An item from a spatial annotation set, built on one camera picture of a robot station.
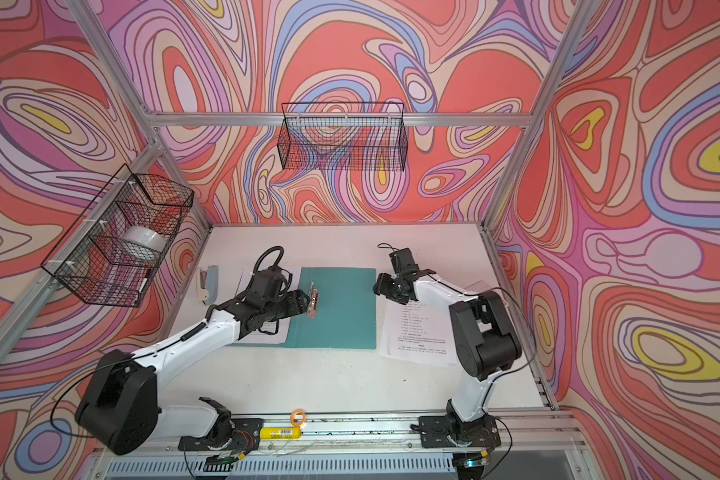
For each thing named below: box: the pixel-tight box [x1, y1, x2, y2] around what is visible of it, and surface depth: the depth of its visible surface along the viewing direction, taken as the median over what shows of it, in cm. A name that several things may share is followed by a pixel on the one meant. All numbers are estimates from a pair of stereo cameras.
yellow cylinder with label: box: [260, 427, 301, 440], surface depth 74 cm
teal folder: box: [236, 267, 377, 349], surface depth 93 cm
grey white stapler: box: [197, 265, 219, 305], surface depth 101 cm
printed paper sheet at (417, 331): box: [380, 298, 459, 367], surface depth 92 cm
